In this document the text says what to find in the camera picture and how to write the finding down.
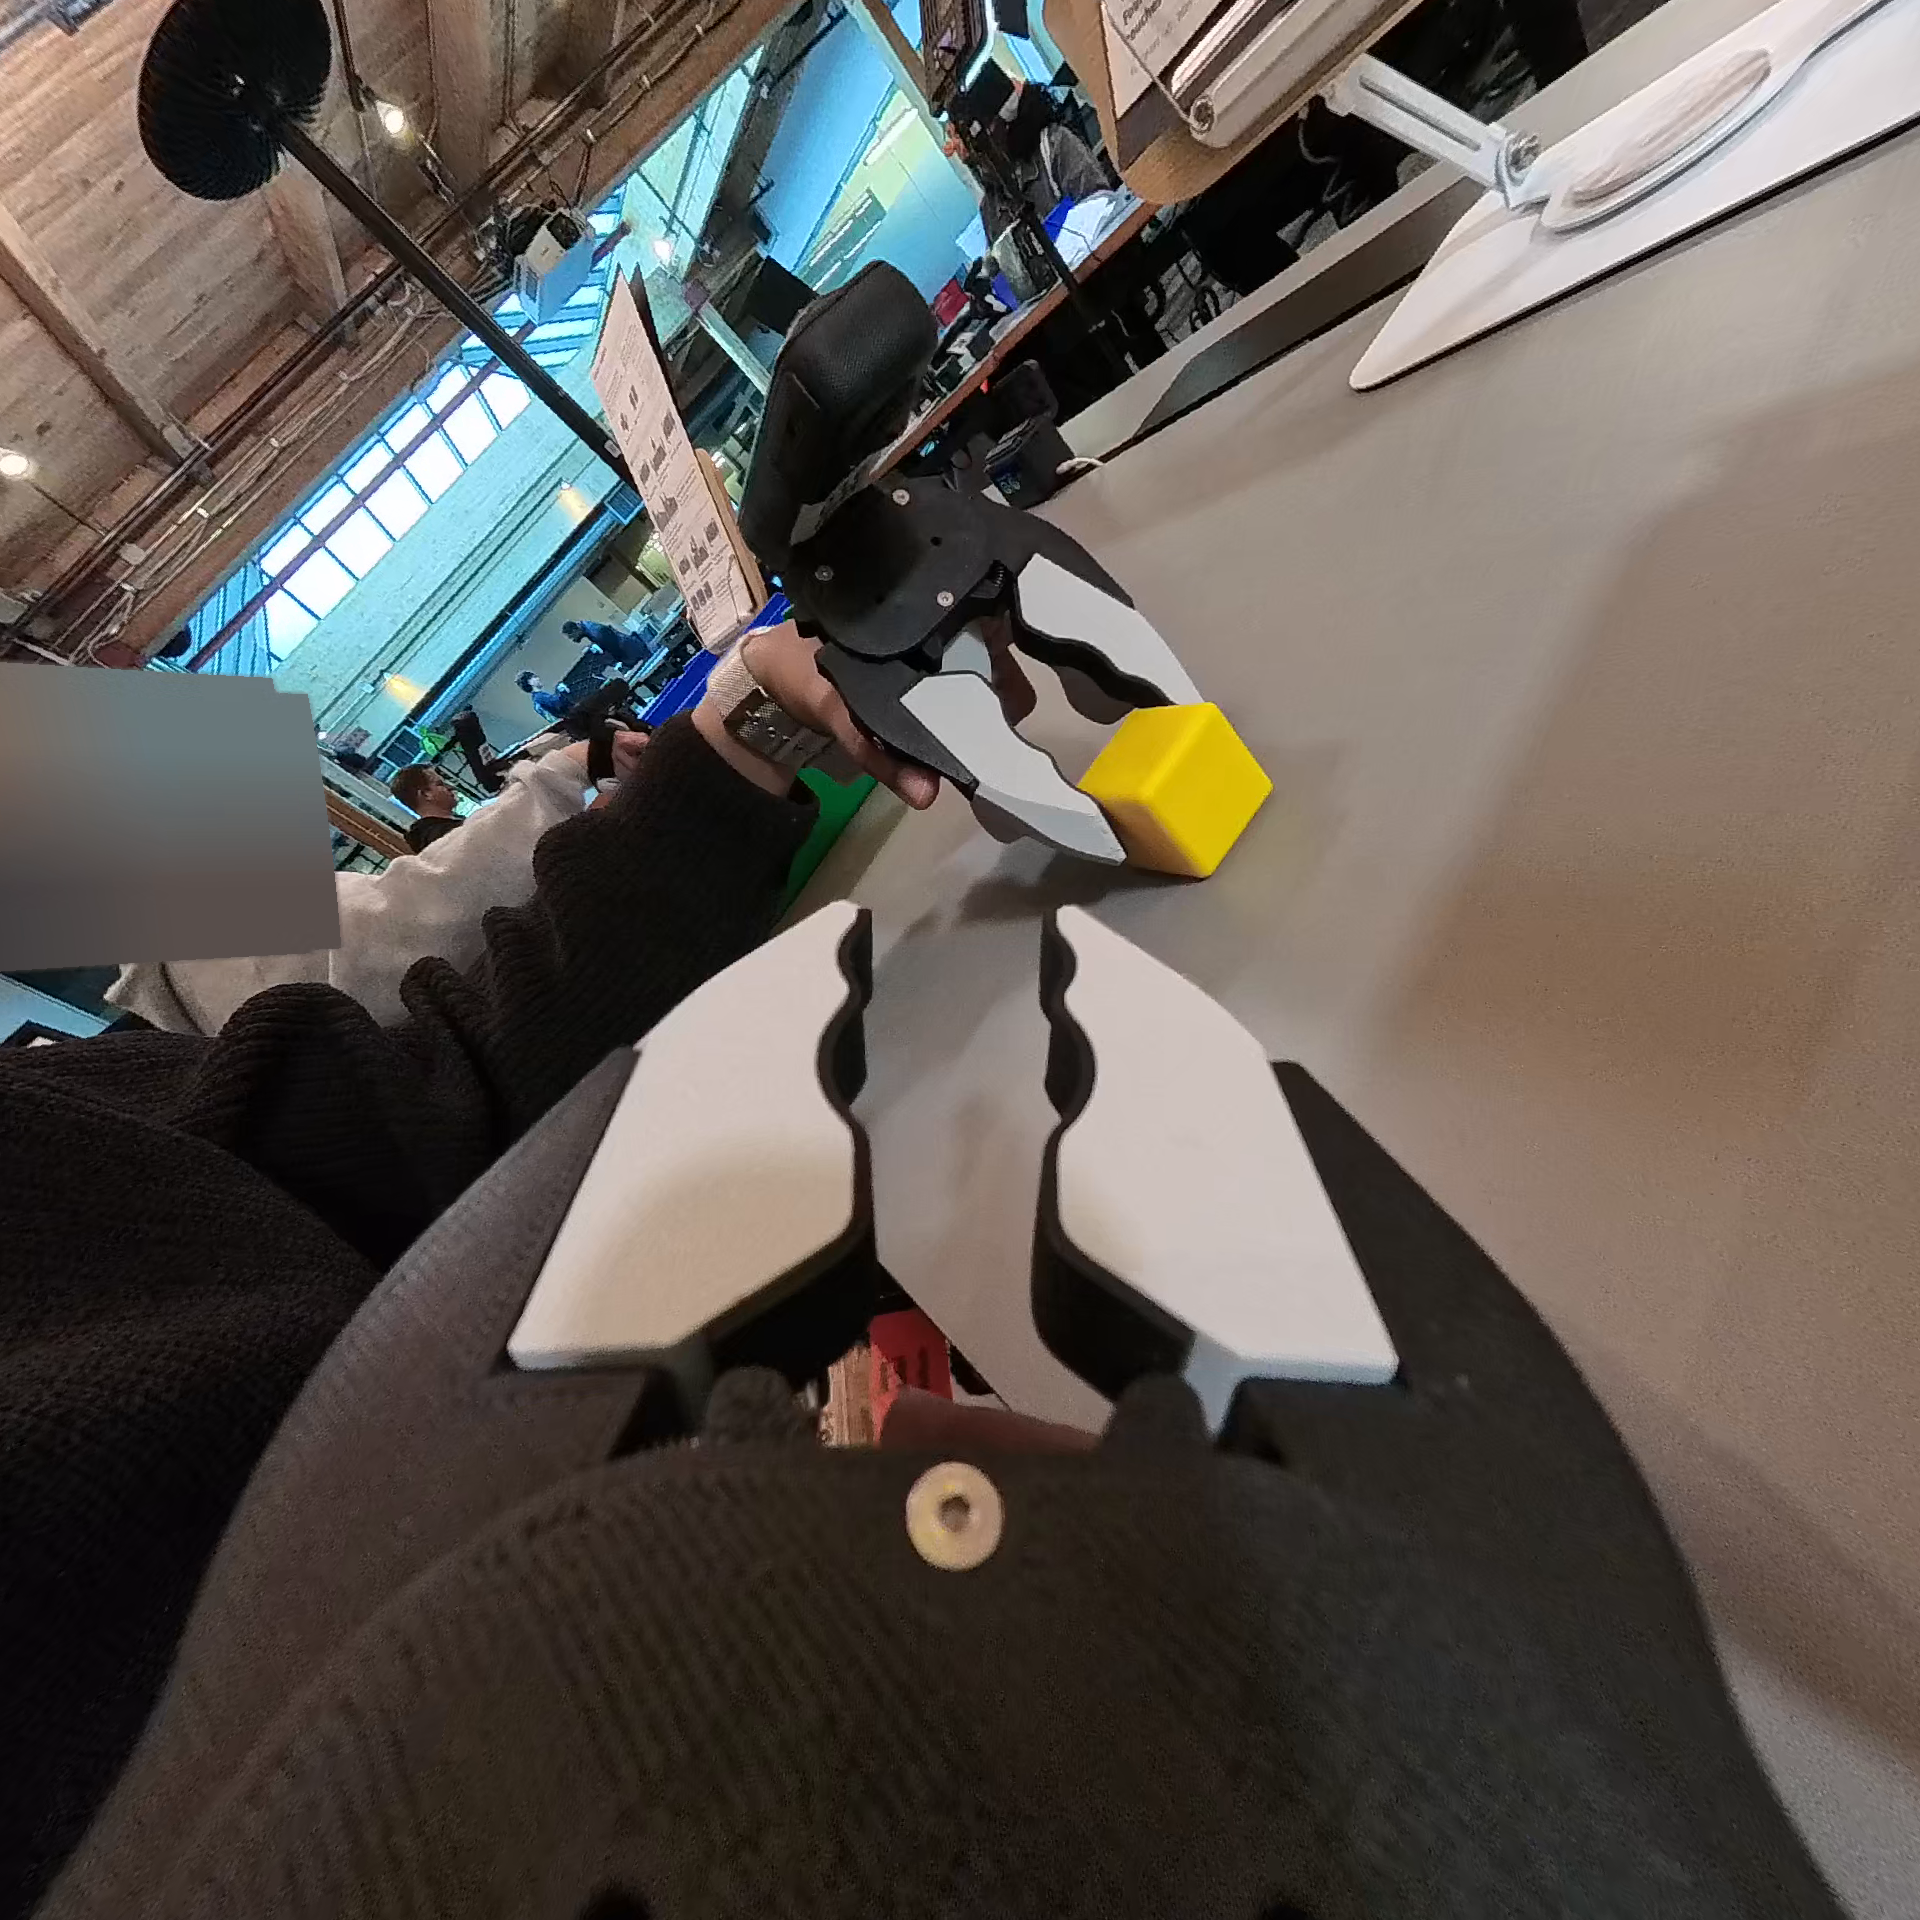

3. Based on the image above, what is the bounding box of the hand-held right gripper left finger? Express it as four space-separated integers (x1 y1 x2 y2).
505 900 877 1397

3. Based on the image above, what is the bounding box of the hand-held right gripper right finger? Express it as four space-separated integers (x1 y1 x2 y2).
1031 908 1397 1430

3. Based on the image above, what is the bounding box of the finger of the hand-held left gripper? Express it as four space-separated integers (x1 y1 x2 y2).
1013 559 1202 719
902 671 1126 870

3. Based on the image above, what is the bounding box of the yellow magnetic cube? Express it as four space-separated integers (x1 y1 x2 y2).
1077 701 1272 879

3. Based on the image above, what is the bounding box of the green plastic bin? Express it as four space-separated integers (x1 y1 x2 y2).
779 768 883 918

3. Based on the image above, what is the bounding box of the person's left forearm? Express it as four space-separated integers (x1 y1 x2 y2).
207 713 822 1202

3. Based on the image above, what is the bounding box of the person's left hand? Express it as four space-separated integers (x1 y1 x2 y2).
749 620 946 819

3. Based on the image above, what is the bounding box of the small black charger box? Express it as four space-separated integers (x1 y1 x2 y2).
982 359 1069 505

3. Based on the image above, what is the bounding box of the tall instruction board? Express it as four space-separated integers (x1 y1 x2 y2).
591 265 765 640

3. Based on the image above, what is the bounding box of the silver wristwatch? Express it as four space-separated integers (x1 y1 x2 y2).
703 643 835 773

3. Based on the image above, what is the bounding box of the blue plastic bin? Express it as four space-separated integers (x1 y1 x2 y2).
648 587 793 719

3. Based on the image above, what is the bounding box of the white ceiling projector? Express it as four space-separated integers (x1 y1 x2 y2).
497 200 598 316

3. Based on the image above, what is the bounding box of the closed grey laptop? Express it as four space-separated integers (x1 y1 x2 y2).
1059 163 1473 451

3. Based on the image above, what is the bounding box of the white monitor stand base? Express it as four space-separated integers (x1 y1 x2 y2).
1174 0 1920 390

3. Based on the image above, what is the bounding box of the person's black sweater torso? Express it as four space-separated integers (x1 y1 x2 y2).
0 1033 393 1908

